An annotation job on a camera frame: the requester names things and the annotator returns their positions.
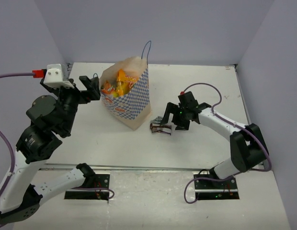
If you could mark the brown chocolate bar wrapper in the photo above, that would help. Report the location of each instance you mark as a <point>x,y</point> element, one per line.
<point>157,128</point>

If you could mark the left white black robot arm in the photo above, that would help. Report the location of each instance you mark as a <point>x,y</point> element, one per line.
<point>52,117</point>

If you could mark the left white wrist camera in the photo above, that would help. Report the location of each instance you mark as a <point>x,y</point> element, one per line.
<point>57,76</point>

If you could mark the orange fruit candy bag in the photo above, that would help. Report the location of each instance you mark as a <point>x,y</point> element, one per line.
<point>108,88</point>

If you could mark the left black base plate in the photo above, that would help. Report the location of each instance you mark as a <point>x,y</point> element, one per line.
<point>94,189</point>

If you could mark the blue checkered paper bag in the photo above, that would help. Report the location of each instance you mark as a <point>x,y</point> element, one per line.
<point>133,108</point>

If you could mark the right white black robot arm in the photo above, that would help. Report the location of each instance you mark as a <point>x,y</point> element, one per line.
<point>247,146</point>

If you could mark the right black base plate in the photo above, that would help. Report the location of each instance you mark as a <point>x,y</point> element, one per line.
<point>207,187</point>

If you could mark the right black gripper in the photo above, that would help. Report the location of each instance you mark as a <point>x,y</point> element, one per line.
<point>173,108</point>

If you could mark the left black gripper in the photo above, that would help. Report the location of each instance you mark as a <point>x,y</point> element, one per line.
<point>82,93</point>

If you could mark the grey snack wrapper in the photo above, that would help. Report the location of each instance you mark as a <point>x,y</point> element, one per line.
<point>156,120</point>

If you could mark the yellow orange snack bag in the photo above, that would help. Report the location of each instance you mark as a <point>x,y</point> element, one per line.
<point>124,82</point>

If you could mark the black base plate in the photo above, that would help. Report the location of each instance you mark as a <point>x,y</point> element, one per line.
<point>94,189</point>
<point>207,187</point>

